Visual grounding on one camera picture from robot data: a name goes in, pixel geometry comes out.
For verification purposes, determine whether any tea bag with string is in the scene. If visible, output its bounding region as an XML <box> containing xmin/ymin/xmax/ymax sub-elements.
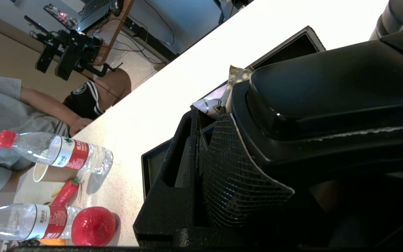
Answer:
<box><xmin>224</xmin><ymin>65</ymin><xmax>255</xmax><ymax>113</ymax></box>

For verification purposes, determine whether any black camera rig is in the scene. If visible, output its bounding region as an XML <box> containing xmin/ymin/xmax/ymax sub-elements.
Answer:
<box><xmin>25</xmin><ymin>14</ymin><xmax>123</xmax><ymax>81</ymax></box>

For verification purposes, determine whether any silver foil sachet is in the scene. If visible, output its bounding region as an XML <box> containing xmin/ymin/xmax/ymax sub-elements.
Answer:
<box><xmin>192</xmin><ymin>86</ymin><xmax>231</xmax><ymax>118</ymax></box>

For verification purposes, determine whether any open laptop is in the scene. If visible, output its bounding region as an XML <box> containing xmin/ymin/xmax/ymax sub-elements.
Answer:
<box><xmin>77</xmin><ymin>0</ymin><xmax>119</xmax><ymax>31</ymax></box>

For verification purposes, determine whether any red toy chili pepper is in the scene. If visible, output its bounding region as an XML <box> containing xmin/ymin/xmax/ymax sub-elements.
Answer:
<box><xmin>49</xmin><ymin>178</ymin><xmax>80</xmax><ymax>207</ymax></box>

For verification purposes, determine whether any red label water bottle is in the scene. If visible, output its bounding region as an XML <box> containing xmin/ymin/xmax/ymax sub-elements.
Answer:
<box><xmin>0</xmin><ymin>129</ymin><xmax>114</xmax><ymax>175</ymax></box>
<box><xmin>0</xmin><ymin>204</ymin><xmax>83</xmax><ymax>242</ymax></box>

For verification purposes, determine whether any small black lit device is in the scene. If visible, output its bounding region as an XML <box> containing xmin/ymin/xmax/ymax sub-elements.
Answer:
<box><xmin>43</xmin><ymin>3</ymin><xmax>80</xmax><ymax>31</ymax></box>

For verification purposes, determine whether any black compartment organizer box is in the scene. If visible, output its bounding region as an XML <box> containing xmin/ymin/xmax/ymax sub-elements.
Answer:
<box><xmin>191</xmin><ymin>25</ymin><xmax>327</xmax><ymax>140</ymax></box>

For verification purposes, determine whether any paper cup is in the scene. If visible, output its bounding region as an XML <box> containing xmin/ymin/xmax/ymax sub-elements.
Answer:
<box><xmin>33</xmin><ymin>163</ymin><xmax>77</xmax><ymax>183</ymax></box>

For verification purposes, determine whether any black electric kettle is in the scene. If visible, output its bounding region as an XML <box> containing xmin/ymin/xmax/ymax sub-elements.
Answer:
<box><xmin>201</xmin><ymin>0</ymin><xmax>403</xmax><ymax>247</ymax></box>

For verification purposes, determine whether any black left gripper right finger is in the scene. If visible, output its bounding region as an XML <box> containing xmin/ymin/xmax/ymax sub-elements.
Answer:
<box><xmin>285</xmin><ymin>191</ymin><xmax>344</xmax><ymax>246</ymax></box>

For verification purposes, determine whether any red round toy fruit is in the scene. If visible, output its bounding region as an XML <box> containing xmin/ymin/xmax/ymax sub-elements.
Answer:
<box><xmin>71</xmin><ymin>206</ymin><xmax>117</xmax><ymax>246</ymax></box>

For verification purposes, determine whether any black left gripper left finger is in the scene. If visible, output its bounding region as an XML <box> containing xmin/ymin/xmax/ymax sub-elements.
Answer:
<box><xmin>133</xmin><ymin>108</ymin><xmax>207</xmax><ymax>246</ymax></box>

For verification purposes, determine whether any wooden desk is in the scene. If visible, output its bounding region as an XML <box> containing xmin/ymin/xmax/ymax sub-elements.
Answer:
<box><xmin>93</xmin><ymin>0</ymin><xmax>136</xmax><ymax>67</ymax></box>

